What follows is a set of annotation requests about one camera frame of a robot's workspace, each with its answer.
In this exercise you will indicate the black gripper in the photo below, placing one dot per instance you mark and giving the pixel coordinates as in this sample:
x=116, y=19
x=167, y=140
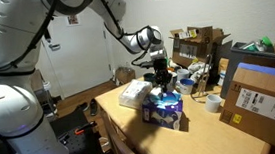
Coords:
x=161, y=70

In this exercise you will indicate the purple packet box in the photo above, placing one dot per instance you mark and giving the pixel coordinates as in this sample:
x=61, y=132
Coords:
x=162, y=116

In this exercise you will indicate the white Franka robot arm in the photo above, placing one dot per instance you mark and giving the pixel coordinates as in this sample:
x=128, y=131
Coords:
x=12, y=98

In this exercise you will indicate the small brown cardboard box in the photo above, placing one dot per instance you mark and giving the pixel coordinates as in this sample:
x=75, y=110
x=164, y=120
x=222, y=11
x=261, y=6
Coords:
x=125, y=75

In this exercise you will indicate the open brown cardboard box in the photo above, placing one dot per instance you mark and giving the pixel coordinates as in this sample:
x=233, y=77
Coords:
x=192, y=48

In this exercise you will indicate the large labelled cardboard box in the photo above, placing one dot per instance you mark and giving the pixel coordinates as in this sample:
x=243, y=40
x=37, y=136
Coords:
x=264, y=116

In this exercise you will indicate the white can with orange lid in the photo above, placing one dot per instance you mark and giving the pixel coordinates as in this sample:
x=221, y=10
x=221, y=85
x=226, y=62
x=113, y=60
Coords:
x=173, y=78

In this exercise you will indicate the dark cup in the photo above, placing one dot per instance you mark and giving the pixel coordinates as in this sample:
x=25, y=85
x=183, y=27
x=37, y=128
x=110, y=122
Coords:
x=149, y=78

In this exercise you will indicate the white mug with blue inside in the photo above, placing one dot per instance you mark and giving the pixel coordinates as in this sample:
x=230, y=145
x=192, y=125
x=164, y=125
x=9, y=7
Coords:
x=185, y=88

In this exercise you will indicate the plain white mug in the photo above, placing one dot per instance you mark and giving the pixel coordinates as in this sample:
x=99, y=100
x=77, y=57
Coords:
x=183, y=74

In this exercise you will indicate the crumpled white cloth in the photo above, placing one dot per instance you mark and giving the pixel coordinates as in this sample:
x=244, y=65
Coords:
x=197, y=69

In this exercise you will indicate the small white cup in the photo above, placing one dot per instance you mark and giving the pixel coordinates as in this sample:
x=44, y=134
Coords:
x=212, y=103

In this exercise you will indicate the small tan carton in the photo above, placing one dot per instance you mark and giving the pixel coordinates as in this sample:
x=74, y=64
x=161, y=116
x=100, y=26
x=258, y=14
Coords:
x=223, y=66

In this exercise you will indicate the dark grey bin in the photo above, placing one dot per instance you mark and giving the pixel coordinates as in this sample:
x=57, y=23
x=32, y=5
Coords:
x=233, y=65

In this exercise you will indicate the black shoe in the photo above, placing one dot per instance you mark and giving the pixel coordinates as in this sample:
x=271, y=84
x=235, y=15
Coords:
x=83, y=107
x=93, y=107

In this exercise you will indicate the wooden slatted rack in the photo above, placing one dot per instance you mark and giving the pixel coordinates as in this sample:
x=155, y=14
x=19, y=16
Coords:
x=116, y=145

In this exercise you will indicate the white door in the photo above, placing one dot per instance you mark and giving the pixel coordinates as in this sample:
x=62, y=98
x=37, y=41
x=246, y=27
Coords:
x=75, y=59

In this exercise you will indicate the red and black clamp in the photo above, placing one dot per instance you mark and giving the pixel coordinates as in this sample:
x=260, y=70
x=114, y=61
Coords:
x=82, y=129

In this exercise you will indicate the green item in bin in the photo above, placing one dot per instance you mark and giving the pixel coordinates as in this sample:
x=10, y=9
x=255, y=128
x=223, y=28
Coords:
x=266, y=41

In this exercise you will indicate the small picture on door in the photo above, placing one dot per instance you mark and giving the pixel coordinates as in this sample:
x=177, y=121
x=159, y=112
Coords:
x=73, y=20

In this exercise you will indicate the grey shelf cart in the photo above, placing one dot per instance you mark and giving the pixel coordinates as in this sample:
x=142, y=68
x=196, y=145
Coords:
x=44, y=97

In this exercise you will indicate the black door lock device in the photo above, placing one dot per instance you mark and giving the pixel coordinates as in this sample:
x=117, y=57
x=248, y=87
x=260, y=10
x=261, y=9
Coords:
x=47, y=35

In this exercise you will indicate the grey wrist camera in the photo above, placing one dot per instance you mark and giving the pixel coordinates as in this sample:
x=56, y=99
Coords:
x=146, y=65

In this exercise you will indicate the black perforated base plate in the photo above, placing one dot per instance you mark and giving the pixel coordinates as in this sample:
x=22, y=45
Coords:
x=80, y=149

